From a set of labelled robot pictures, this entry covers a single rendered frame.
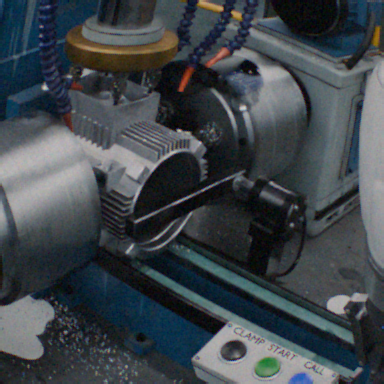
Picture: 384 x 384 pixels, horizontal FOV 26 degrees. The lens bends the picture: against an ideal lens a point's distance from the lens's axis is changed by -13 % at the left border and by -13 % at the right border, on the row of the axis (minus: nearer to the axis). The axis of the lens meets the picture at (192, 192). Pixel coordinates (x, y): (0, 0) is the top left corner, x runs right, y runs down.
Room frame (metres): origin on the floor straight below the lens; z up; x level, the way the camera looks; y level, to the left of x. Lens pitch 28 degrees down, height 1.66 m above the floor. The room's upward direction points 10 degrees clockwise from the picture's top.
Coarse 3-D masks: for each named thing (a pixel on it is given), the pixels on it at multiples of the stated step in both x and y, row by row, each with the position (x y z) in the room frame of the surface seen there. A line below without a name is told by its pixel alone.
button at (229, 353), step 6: (228, 342) 0.76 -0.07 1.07; (234, 342) 0.76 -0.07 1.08; (240, 342) 0.76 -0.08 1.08; (222, 348) 0.76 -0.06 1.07; (228, 348) 0.76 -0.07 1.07; (234, 348) 0.75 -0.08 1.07; (240, 348) 0.75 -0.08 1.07; (246, 348) 0.76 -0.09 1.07; (222, 354) 0.75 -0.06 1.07; (228, 354) 0.75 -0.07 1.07; (234, 354) 0.75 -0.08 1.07; (240, 354) 0.75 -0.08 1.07; (228, 360) 0.74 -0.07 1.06; (234, 360) 0.74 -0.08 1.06
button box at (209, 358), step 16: (224, 336) 0.78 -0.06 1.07; (240, 336) 0.78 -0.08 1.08; (256, 336) 0.78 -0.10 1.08; (208, 352) 0.76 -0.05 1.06; (256, 352) 0.75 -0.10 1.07; (272, 352) 0.75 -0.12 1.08; (288, 352) 0.75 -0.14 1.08; (208, 368) 0.74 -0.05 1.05; (224, 368) 0.74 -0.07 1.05; (240, 368) 0.73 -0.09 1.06; (288, 368) 0.73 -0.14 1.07; (304, 368) 0.72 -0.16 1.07; (320, 368) 0.72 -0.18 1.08
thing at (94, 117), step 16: (96, 80) 1.30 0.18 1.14; (128, 80) 1.29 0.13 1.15; (80, 96) 1.21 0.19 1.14; (96, 96) 1.25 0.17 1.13; (128, 96) 1.28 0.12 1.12; (144, 96) 1.24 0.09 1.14; (80, 112) 1.21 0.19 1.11; (96, 112) 1.19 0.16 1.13; (112, 112) 1.17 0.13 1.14; (128, 112) 1.19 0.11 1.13; (144, 112) 1.22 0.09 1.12; (80, 128) 1.21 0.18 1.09; (96, 128) 1.19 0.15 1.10; (112, 128) 1.17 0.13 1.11; (112, 144) 1.17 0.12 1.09
